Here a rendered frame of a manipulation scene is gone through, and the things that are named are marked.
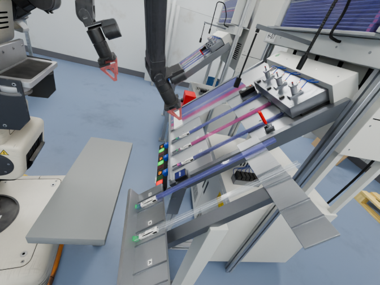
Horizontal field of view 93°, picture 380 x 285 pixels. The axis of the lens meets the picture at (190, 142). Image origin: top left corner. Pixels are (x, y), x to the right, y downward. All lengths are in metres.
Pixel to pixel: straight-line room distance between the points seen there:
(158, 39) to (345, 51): 0.62
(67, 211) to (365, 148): 1.19
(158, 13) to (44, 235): 0.77
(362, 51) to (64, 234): 1.13
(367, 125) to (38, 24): 5.15
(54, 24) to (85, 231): 4.58
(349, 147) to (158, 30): 0.82
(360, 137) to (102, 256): 1.45
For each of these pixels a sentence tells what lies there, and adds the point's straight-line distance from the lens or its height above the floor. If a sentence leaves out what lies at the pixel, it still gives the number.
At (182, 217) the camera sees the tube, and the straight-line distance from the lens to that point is 0.55.
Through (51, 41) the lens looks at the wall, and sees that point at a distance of 5.13.
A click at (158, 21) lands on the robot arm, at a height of 1.27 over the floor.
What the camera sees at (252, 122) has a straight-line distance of 0.84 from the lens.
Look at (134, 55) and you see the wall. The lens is 4.62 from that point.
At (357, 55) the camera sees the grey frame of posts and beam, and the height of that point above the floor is 1.33.
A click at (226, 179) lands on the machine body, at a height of 0.62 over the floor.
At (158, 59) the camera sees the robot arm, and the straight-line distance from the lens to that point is 0.65.
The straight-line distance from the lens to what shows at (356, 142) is 0.96.
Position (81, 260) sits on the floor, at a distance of 1.42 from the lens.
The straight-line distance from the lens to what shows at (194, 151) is 0.85.
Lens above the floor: 1.28
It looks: 32 degrees down
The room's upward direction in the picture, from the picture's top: 17 degrees clockwise
